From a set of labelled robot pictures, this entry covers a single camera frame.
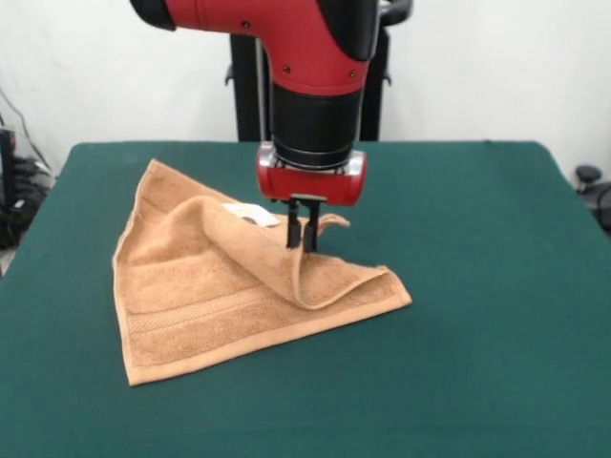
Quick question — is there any black cable bundle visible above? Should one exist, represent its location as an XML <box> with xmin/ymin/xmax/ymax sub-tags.
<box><xmin>0</xmin><ymin>156</ymin><xmax>54</xmax><ymax>250</ymax></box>

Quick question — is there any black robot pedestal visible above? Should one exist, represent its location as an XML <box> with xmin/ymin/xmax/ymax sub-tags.
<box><xmin>223</xmin><ymin>0</ymin><xmax>414</xmax><ymax>143</ymax></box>

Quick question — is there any gray stand base black knob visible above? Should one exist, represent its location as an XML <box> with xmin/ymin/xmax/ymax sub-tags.
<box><xmin>574</xmin><ymin>164</ymin><xmax>611</xmax><ymax>225</ymax></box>

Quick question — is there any dark green table cloth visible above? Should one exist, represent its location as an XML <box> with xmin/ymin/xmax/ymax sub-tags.
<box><xmin>0</xmin><ymin>140</ymin><xmax>611</xmax><ymax>458</ymax></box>

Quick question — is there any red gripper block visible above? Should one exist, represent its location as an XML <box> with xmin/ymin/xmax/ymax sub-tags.
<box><xmin>256</xmin><ymin>142</ymin><xmax>369</xmax><ymax>253</ymax></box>

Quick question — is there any black box with red light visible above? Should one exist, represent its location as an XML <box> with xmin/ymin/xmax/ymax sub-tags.
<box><xmin>0</xmin><ymin>127</ymin><xmax>19</xmax><ymax>214</ymax></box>

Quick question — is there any tan terry towel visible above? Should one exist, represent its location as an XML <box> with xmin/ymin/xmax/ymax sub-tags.
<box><xmin>112</xmin><ymin>159</ymin><xmax>412</xmax><ymax>387</ymax></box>

